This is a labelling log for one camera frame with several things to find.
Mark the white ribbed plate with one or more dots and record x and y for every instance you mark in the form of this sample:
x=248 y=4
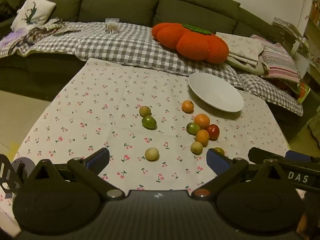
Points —
x=215 y=92

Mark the folded floral beige sheet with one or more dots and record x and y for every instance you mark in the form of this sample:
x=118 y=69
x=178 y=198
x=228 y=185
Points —
x=240 y=45

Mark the white embroidered pillow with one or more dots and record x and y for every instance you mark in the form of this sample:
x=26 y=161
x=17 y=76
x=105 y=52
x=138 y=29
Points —
x=32 y=12

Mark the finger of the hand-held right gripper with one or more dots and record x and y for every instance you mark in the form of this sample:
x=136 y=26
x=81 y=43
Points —
x=261 y=155
x=298 y=156

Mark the green oval fruit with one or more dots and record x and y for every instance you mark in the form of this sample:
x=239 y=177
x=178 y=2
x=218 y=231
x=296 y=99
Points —
x=149 y=122

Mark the grey round object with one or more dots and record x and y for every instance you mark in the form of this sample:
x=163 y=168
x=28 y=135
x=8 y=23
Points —
x=25 y=163

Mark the lilac fluffy cloth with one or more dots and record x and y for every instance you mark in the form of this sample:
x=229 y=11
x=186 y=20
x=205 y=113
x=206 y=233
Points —
x=11 y=37

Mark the red and green cushion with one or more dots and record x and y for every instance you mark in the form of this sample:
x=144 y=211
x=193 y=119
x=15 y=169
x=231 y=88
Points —
x=303 y=91

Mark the small orange tangerine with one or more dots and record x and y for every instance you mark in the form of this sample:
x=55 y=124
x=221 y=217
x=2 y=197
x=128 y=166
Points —
x=187 y=106
x=202 y=138

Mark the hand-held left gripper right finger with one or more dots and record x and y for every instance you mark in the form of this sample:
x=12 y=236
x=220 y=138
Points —
x=217 y=162

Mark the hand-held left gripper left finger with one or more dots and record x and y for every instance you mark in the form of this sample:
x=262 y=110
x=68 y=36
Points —
x=100 y=158

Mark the dark green sofa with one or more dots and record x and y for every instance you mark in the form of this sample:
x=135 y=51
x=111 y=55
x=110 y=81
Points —
x=120 y=0

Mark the large orange tangerine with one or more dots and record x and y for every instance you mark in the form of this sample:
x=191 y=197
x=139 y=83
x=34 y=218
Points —
x=201 y=120

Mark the grey checked blanket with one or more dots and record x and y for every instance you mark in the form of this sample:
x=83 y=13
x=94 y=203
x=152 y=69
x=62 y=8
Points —
x=120 y=45

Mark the black perforated metal frame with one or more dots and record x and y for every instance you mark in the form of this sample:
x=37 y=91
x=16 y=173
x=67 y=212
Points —
x=7 y=175

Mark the plain beige folded cloth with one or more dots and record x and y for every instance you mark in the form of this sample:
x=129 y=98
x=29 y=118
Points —
x=261 y=68

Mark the clear toothpick holder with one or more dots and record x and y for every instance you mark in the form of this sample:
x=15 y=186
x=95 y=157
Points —
x=112 y=25

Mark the striped pink cushion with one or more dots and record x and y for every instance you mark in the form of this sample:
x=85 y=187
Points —
x=277 y=57

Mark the pale yellow round fruit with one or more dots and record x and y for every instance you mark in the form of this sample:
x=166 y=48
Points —
x=152 y=154

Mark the green and red tomato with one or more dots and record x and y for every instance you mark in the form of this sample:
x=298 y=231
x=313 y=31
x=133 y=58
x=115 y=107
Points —
x=192 y=128

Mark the cherry print tablecloth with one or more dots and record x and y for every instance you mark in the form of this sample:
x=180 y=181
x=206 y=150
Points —
x=100 y=105

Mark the olive green round fruit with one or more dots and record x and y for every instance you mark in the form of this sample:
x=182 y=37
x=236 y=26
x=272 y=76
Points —
x=145 y=111

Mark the floral patterned cloth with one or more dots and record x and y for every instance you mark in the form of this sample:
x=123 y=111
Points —
x=43 y=30

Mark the yellow-green round fruit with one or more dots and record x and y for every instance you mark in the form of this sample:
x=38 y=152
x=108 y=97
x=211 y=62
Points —
x=220 y=150

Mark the red tomato shaped cushion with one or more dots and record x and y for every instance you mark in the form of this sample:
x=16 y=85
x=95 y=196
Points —
x=195 y=45

